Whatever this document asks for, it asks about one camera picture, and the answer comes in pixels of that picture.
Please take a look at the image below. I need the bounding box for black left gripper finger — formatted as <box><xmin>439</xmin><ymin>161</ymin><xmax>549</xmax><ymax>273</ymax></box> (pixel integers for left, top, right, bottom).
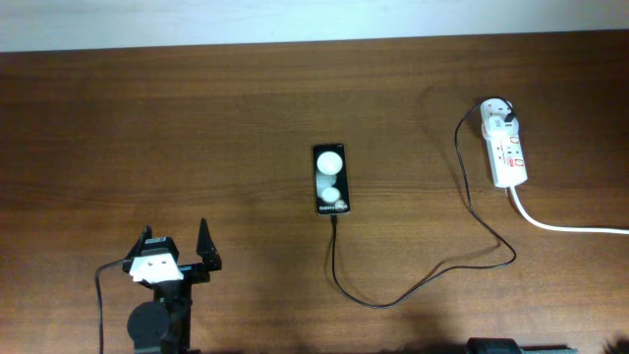
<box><xmin>196</xmin><ymin>218</ymin><xmax>222</xmax><ymax>271</ymax></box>
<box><xmin>126</xmin><ymin>225</ymin><xmax>152</xmax><ymax>260</ymax></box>

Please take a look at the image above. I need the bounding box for black smartphone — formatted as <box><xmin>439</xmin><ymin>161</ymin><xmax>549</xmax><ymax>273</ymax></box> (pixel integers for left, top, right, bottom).
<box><xmin>313</xmin><ymin>143</ymin><xmax>351</xmax><ymax>215</ymax></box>

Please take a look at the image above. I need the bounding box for black USB charging cable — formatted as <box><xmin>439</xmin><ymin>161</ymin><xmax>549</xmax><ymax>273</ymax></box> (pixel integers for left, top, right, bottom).
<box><xmin>329</xmin><ymin>95</ymin><xmax>517</xmax><ymax>310</ymax></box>

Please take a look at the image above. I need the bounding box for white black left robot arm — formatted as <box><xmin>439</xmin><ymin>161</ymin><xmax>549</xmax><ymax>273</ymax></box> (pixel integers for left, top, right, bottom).
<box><xmin>123</xmin><ymin>219</ymin><xmax>222</xmax><ymax>354</ymax></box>

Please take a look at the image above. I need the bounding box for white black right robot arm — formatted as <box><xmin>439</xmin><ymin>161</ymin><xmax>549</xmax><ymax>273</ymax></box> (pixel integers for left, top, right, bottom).
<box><xmin>465</xmin><ymin>337</ymin><xmax>579</xmax><ymax>354</ymax></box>

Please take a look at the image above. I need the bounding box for white USB charger adapter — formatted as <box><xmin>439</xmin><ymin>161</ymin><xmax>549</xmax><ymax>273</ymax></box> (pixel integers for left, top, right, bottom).
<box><xmin>481</xmin><ymin>97</ymin><xmax>519</xmax><ymax>141</ymax></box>

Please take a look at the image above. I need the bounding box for white power strip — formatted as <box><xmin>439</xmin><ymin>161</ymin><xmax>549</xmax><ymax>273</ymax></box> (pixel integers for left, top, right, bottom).
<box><xmin>485</xmin><ymin>134</ymin><xmax>528</xmax><ymax>189</ymax></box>

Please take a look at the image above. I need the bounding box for white power strip cord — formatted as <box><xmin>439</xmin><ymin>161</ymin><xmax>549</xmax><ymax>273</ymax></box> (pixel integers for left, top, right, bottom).
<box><xmin>506</xmin><ymin>185</ymin><xmax>629</xmax><ymax>236</ymax></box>

